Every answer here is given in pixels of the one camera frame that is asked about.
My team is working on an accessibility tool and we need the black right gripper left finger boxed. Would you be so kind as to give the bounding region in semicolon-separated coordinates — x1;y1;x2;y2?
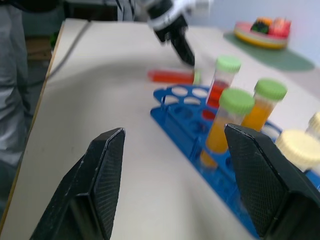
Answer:
29;127;126;240

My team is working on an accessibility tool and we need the red test tube green cap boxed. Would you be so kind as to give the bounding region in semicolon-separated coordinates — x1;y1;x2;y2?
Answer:
205;55;242;109
146;68;203;85

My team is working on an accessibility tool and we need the yellow and pink plate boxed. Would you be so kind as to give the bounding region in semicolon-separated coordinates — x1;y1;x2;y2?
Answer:
233;20;293;50

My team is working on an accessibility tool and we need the blue test tube rack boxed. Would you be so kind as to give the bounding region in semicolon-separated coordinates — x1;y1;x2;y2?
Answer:
149;84;320;240

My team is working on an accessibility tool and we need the orange and black toy fruit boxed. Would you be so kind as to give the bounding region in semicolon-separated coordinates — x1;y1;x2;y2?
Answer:
250;16;273;35

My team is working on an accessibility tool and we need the orange test tube green cap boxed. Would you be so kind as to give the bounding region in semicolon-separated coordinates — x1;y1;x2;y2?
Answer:
199;87;256;169
240;77;289;133

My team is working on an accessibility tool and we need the person in grey trousers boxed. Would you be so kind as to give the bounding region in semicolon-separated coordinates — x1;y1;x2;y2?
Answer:
0;0;52;171

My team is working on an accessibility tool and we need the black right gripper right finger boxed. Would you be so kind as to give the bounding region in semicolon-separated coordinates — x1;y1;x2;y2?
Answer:
223;123;320;240

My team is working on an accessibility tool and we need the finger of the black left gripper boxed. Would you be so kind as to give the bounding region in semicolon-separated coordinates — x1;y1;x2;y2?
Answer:
169;26;196;68

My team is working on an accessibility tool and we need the green oval table mat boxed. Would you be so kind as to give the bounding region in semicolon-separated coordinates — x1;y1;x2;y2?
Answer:
222;29;315;72

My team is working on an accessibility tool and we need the test tube cream cap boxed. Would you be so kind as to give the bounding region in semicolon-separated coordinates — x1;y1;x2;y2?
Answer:
304;111;320;140
274;128;320;174

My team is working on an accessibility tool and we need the red toy fruit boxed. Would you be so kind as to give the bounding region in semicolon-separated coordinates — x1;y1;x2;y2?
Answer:
268;16;293;39

